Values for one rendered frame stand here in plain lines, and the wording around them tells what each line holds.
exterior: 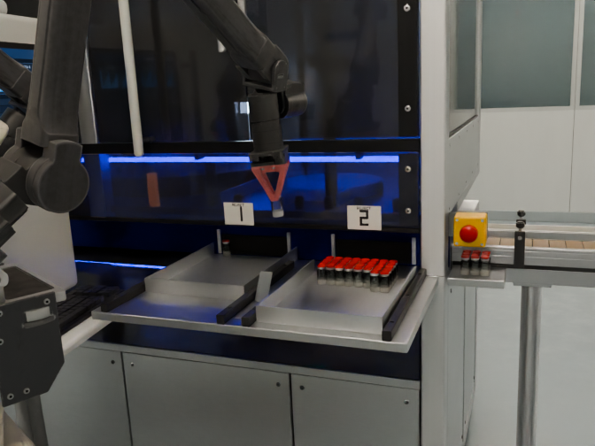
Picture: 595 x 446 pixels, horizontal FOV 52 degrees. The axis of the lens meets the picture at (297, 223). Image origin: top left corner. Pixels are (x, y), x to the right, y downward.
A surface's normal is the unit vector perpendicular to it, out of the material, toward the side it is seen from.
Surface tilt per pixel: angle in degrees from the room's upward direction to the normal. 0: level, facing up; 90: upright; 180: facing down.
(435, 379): 90
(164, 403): 90
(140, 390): 90
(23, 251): 90
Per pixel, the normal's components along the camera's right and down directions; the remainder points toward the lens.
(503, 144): -0.35, 0.22
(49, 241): 0.97, 0.00
